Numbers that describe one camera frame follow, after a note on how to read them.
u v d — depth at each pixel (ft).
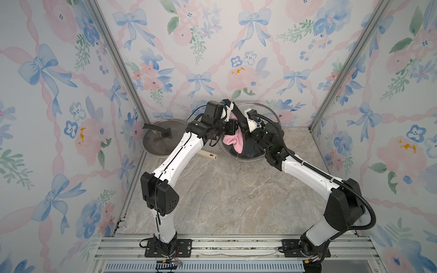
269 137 1.98
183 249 2.41
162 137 3.33
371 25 2.41
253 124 2.19
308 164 1.75
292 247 2.42
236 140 2.40
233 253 2.43
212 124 1.95
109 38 2.52
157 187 1.48
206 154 3.08
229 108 2.29
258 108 2.70
